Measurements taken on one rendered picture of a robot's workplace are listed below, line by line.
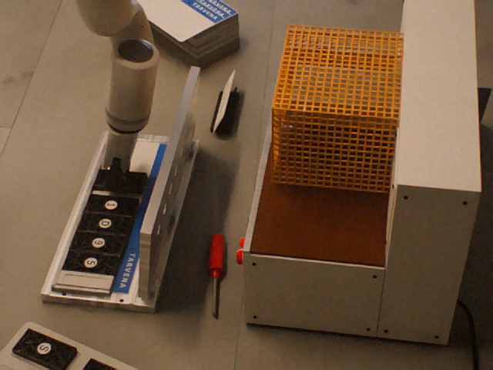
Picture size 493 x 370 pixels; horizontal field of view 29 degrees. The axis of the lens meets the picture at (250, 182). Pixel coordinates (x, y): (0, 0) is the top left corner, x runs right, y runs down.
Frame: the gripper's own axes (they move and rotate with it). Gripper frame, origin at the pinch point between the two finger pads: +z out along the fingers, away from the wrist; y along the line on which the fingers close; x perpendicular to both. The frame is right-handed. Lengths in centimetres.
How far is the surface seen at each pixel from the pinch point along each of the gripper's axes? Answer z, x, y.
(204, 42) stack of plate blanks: -4.2, 9.1, -42.0
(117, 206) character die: 1.0, 1.7, 7.4
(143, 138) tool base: 1.9, 2.2, -13.6
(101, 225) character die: 1.3, -0.1, 12.6
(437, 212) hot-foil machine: -40, 51, 30
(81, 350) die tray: 2.9, 3.5, 39.2
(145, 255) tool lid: -13.6, 10.5, 29.1
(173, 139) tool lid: -19.2, 9.8, 6.5
